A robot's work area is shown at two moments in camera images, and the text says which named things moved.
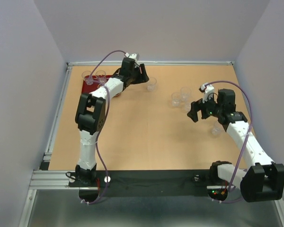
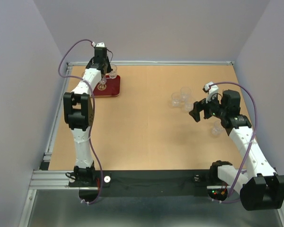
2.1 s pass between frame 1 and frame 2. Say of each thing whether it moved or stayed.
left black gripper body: moved
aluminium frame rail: stayed
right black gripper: stayed
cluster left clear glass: stayed
